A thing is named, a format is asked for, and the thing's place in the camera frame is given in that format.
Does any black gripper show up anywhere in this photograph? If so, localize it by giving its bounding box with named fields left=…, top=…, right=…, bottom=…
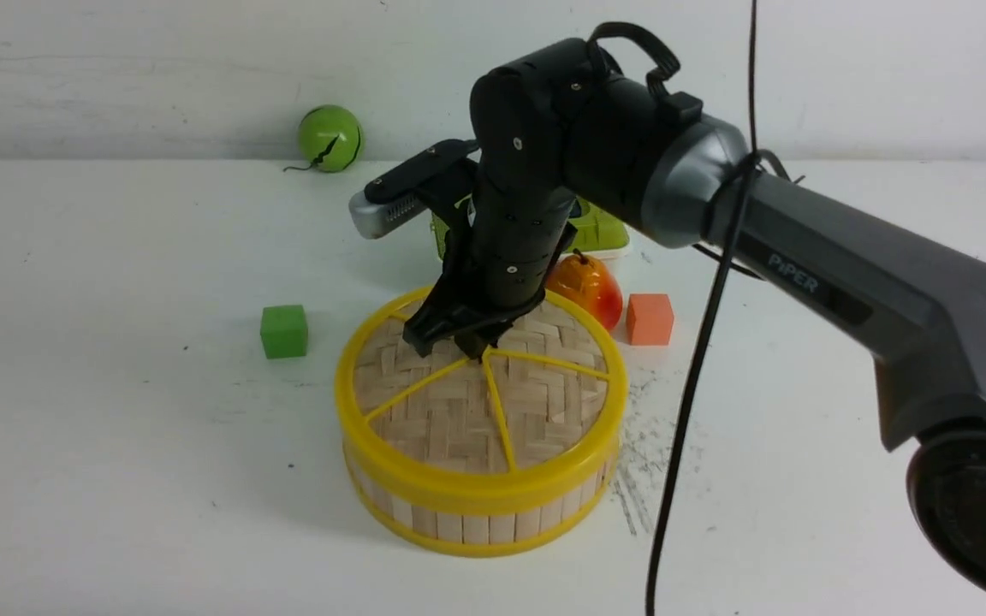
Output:
left=404, top=184, right=575, bottom=360

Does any yellow woven bamboo steamer lid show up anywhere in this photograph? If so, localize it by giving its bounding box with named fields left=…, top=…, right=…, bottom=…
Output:
left=334, top=288, right=627, bottom=516

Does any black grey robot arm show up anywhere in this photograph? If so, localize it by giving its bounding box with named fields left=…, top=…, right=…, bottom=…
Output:
left=374, top=22, right=986, bottom=613

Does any yellow bamboo steamer base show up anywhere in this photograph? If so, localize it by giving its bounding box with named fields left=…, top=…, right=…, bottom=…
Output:
left=343, top=445, right=619, bottom=558

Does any orange yellow toy pear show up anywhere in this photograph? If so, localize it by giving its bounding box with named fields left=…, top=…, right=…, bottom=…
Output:
left=545, top=250, right=625, bottom=332

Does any green foam cube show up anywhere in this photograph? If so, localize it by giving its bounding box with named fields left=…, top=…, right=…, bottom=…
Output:
left=259, top=305, right=309, bottom=360

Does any green lidded storage box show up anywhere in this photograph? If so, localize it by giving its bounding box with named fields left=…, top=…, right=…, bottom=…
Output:
left=430, top=196, right=631, bottom=261

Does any orange foam cube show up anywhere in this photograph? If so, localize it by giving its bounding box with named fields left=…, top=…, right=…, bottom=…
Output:
left=626, top=293, right=674, bottom=347

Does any green cracked ball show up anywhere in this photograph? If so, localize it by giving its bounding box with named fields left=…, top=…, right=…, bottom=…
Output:
left=297, top=104, right=366, bottom=173

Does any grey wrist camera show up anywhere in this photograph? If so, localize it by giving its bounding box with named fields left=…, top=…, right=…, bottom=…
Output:
left=348, top=139, right=482, bottom=240

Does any black hanging cable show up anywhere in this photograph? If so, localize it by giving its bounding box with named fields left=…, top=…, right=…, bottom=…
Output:
left=645, top=0, right=802, bottom=616

